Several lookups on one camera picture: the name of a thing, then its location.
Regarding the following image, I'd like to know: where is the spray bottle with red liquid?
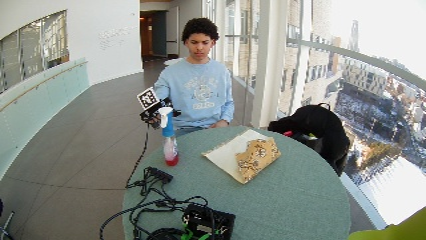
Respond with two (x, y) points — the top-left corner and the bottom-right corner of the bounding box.
(157, 106), (181, 167)

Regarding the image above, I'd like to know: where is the white cube of black markers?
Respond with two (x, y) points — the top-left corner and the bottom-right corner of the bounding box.
(136, 86), (162, 111)

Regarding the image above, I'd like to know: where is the the person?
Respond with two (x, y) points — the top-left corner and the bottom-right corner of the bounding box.
(152, 17), (235, 138)

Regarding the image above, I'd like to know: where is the white column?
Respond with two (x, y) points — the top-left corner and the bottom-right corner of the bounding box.
(249, 0), (290, 129)

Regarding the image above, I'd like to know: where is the black backpack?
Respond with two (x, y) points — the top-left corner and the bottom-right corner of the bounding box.
(266, 102), (351, 178)

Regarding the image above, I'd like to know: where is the dark door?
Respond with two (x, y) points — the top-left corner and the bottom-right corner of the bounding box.
(149, 10), (169, 58)

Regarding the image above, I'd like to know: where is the black electronics box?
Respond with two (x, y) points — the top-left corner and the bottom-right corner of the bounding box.
(180, 203), (237, 240)

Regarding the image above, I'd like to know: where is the wooden handrail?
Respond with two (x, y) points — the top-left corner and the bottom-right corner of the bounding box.
(0, 60), (89, 113)

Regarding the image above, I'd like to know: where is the yellow-green object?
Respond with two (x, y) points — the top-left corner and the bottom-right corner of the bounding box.
(347, 205), (426, 240)

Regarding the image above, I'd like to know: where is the black glove cable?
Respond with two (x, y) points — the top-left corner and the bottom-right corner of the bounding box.
(124, 122), (152, 188)

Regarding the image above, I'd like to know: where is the black cable hub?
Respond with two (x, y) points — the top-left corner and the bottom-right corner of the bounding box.
(142, 166), (176, 185)

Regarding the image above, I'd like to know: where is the bundle of black cables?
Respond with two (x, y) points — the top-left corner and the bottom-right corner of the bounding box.
(98, 173), (210, 240)

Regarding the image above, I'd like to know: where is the green cable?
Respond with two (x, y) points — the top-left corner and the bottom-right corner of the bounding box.
(180, 222), (221, 240)

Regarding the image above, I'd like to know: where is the grey window rail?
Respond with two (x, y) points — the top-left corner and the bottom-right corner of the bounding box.
(285, 37), (426, 92)

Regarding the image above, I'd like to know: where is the interior wall window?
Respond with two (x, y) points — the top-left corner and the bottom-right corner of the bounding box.
(0, 9), (70, 94)

